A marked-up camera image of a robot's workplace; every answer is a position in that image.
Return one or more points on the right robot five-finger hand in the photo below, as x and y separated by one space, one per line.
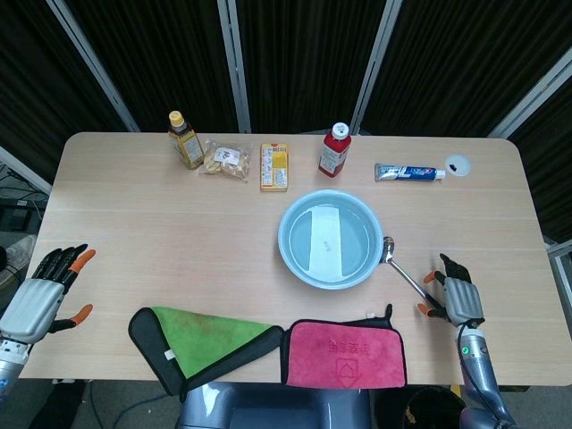
462 299

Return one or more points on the black trash bin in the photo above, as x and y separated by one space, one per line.
435 409

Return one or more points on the yellow-capped amber bottle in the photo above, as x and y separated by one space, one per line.
187 145

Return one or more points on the pink cloth black border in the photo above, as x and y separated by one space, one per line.
344 353

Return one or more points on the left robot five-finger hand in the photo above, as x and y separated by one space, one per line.
31 308

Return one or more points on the light blue basin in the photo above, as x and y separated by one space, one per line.
297 232

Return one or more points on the clear snack bag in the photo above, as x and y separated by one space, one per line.
225 161

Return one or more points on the yellow cardboard box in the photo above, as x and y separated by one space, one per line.
274 167

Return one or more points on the blue white toothpaste tube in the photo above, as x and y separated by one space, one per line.
406 172

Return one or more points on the red bottle white cap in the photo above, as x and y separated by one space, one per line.
333 154

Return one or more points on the green cloth black border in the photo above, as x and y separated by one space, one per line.
196 339

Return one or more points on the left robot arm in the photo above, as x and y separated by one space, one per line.
9 366

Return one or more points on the white paper towel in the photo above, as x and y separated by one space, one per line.
326 241

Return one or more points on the metal spoon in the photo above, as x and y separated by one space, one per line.
388 248

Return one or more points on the grey partition frame post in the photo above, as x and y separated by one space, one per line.
375 67
532 98
24 170
234 62
91 62

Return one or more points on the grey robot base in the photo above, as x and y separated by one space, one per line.
268 406

